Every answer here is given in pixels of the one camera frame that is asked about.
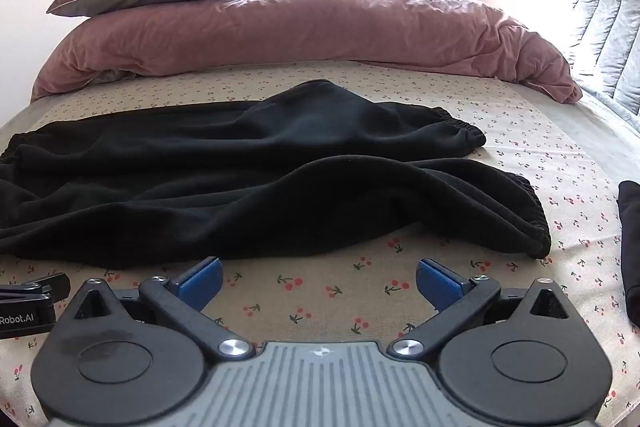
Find grey quilted headboard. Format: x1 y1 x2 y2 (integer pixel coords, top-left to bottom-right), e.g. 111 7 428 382
531 0 640 134

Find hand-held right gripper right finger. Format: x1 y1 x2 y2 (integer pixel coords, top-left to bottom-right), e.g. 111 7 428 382
391 258 571 362

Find pink duvet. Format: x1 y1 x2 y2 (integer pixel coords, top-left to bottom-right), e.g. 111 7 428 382
30 0 584 104

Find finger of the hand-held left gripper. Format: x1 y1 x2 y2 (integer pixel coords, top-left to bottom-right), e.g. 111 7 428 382
0 272 71 304

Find dark folded cloth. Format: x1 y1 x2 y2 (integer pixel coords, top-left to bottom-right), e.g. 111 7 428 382
617 180 640 324

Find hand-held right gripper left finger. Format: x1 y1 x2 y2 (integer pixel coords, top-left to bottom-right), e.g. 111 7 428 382
74 257 254 362

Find black pants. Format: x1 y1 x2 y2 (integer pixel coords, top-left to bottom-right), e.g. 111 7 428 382
0 79 552 269

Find cherry print bed sheet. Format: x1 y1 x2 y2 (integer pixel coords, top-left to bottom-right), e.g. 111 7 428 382
0 59 640 427

